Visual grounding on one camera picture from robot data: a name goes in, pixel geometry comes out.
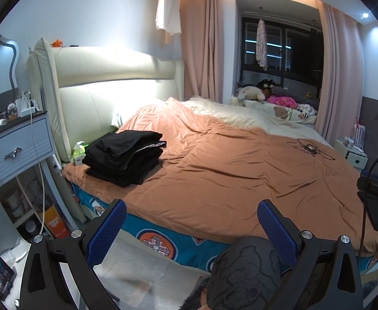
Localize dark plush toy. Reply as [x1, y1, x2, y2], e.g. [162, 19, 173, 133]
[256, 79, 285, 100]

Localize black pants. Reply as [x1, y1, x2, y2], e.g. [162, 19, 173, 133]
[83, 130, 167, 188]

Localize orange blanket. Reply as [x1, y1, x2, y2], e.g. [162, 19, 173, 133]
[63, 99, 378, 255]

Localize pink curtain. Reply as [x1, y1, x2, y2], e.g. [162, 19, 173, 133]
[315, 2, 363, 144]
[180, 0, 224, 102]

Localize grey bedside table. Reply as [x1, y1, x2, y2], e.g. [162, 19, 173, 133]
[0, 112, 77, 249]

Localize white cloth hanging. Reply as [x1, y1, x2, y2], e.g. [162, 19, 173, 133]
[155, 0, 181, 44]

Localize green tissue pack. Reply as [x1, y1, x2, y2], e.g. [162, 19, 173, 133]
[71, 141, 88, 166]

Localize hanging floral garment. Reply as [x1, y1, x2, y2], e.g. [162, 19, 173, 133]
[256, 19, 268, 71]

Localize white small nightstand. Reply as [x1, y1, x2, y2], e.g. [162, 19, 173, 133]
[333, 139, 368, 170]

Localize black strap cable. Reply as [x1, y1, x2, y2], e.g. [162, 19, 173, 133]
[356, 141, 378, 259]

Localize grey printed trouser leg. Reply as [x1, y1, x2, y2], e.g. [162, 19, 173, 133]
[178, 235, 328, 310]

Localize beige plush toy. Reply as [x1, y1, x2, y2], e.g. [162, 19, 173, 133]
[229, 86, 266, 107]

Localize cream padded headboard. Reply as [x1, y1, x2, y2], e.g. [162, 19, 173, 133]
[26, 37, 186, 223]

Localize cream bed sheet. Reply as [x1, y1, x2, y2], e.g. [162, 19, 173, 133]
[182, 97, 331, 147]

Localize orange box under table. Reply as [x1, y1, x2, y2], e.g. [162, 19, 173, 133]
[44, 206, 69, 239]

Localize blue patterned bed sheet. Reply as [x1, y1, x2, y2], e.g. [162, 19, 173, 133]
[67, 173, 378, 271]

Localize black cable on bed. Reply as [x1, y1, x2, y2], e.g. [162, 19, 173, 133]
[286, 137, 336, 162]

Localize right pink curtain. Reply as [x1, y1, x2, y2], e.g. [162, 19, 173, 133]
[315, 2, 363, 144]

